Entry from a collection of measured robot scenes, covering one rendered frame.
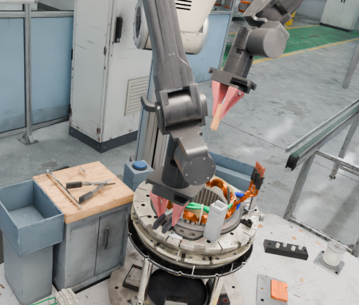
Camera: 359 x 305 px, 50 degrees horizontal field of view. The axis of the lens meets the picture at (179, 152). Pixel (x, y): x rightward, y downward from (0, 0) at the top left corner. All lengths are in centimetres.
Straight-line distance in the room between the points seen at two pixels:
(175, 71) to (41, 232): 51
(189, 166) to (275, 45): 33
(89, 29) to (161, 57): 257
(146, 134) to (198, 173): 74
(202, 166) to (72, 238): 49
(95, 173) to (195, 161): 53
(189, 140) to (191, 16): 64
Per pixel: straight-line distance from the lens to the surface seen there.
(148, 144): 137
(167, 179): 72
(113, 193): 103
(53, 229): 97
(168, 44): 64
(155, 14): 64
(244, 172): 132
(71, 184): 100
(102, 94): 319
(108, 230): 106
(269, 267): 137
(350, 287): 145
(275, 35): 82
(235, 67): 86
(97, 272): 116
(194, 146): 62
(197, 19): 123
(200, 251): 89
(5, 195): 106
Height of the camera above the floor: 165
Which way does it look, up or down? 27 degrees down
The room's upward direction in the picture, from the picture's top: 11 degrees clockwise
